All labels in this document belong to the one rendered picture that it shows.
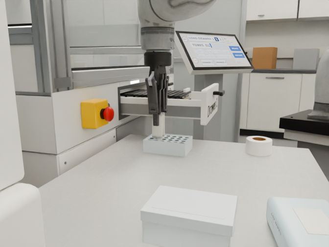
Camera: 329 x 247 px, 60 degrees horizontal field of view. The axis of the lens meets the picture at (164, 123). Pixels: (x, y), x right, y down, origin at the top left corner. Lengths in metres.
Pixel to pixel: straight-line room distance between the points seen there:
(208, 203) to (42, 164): 0.45
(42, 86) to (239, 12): 2.18
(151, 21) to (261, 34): 3.93
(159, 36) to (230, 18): 1.96
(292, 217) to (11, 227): 0.35
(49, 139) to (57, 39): 0.23
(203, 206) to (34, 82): 0.48
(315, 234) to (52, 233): 0.37
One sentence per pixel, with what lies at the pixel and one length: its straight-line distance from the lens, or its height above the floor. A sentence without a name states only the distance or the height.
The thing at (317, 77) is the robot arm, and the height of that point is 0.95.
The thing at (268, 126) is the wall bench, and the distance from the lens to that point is 3.99.
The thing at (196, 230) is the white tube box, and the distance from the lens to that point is 0.41.
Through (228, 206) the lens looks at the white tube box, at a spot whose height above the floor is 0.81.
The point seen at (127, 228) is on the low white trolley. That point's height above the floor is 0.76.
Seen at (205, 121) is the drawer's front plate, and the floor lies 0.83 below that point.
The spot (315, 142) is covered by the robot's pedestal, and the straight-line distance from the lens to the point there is 1.17.
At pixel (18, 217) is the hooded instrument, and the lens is 0.28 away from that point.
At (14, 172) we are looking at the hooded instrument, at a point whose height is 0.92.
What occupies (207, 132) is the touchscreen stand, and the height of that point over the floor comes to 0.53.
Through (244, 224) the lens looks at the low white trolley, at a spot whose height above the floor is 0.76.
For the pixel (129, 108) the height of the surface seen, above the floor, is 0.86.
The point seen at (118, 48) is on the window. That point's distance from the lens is 1.01.
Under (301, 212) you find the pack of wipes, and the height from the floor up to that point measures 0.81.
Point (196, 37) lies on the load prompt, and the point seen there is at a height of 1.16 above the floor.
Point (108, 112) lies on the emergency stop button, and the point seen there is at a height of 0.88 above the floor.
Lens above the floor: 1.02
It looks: 12 degrees down
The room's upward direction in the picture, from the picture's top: straight up
